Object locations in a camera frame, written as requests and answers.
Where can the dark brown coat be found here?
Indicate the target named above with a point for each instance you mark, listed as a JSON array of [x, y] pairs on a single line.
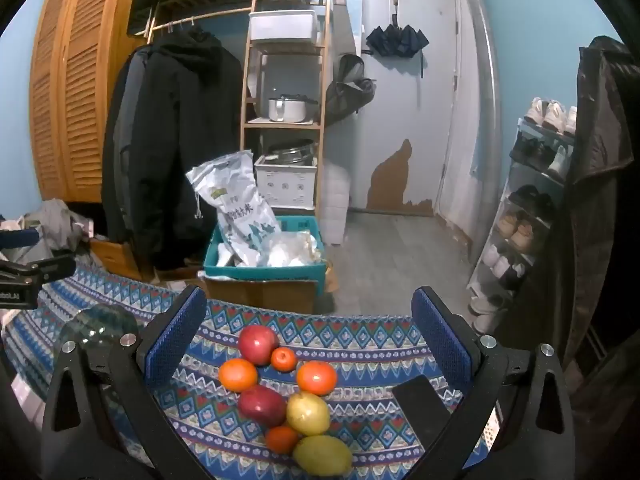
[[600, 160]]

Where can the light grey door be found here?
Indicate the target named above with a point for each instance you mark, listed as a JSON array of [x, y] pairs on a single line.
[[410, 110]]

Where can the shoe rack with shoes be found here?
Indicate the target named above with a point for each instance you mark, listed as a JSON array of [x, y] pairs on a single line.
[[547, 115]]

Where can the wooden shelf rack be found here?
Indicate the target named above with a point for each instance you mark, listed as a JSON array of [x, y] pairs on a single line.
[[248, 85]]

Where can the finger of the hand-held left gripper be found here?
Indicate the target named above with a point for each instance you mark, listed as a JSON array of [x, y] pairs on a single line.
[[45, 267], [20, 238]]

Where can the grey jacket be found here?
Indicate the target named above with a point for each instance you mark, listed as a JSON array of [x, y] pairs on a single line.
[[131, 110]]

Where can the blue patterned blanket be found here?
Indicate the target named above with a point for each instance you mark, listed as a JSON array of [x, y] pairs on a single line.
[[350, 340]]

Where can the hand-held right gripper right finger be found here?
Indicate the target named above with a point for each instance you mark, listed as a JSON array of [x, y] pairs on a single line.
[[440, 332]]

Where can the black hooded jacket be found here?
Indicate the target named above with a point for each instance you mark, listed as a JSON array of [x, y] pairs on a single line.
[[195, 135]]

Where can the large orange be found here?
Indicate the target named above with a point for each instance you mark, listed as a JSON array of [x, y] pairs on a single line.
[[239, 375], [316, 377]]

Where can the large cardboard box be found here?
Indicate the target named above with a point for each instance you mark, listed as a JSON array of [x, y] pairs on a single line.
[[260, 295]]

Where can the wooden louvered door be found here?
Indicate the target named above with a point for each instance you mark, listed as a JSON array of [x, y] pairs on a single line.
[[75, 85]]

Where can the white shoe rack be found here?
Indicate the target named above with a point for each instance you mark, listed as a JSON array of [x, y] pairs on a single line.
[[500, 195]]

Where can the dark hanging bag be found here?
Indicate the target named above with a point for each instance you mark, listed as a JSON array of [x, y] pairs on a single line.
[[350, 87]]

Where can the yellow-green pear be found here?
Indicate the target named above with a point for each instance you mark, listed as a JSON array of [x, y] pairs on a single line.
[[322, 455]]

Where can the teal plastic bin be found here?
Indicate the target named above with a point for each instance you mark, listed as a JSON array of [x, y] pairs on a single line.
[[260, 272]]

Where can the dark glass bowl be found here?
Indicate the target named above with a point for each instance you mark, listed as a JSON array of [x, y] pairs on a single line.
[[97, 327]]

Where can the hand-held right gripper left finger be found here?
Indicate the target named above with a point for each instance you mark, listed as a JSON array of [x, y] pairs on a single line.
[[175, 335]]

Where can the tan cardboard box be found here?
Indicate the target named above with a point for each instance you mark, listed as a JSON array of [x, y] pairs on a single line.
[[112, 255]]

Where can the grey cloth pile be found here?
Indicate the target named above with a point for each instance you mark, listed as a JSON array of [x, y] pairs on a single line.
[[55, 225]]

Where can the grey folded board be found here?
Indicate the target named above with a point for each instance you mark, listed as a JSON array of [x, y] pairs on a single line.
[[342, 20]]

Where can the small orange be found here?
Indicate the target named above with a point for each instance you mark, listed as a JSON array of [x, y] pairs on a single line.
[[282, 439], [283, 359]]

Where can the steel pot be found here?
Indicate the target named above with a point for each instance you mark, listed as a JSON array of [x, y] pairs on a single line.
[[292, 152]]

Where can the white printed rice bag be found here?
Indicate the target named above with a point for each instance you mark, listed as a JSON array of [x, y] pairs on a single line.
[[240, 200]]

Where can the white storage box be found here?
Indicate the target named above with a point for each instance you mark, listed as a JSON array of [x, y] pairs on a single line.
[[284, 25]]

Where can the silver pipe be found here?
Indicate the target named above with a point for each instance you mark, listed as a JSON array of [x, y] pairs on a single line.
[[487, 85]]

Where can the flat cardboard box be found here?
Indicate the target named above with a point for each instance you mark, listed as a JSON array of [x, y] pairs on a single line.
[[172, 274]]

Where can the white plastic crate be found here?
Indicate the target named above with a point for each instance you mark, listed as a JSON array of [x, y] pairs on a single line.
[[285, 185]]

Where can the wooden clothes rail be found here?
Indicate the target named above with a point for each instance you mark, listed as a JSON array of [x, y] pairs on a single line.
[[210, 15]]

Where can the yellow pear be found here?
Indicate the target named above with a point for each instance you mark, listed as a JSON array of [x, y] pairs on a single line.
[[307, 412]]

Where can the white cooking pot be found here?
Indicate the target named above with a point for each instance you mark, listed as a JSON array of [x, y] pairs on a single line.
[[286, 110]]

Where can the dark blue umbrella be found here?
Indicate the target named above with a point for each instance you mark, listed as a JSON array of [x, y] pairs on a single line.
[[395, 40]]

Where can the red apple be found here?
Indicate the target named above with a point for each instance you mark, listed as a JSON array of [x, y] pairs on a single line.
[[261, 405], [257, 342]]

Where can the clear plastic bag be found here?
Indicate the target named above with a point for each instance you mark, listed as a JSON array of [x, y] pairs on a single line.
[[290, 250]]

